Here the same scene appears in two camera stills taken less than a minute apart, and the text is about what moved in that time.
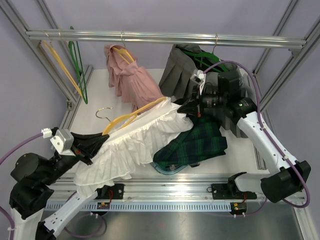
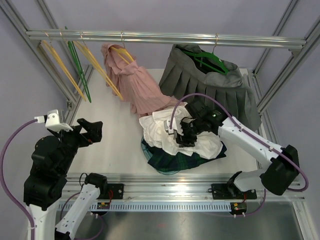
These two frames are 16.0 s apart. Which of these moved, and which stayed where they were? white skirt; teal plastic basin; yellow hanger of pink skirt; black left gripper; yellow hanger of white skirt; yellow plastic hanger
Moved: black left gripper; yellow hanger of white skirt; teal plastic basin; white skirt
Stayed: yellow hanger of pink skirt; yellow plastic hanger
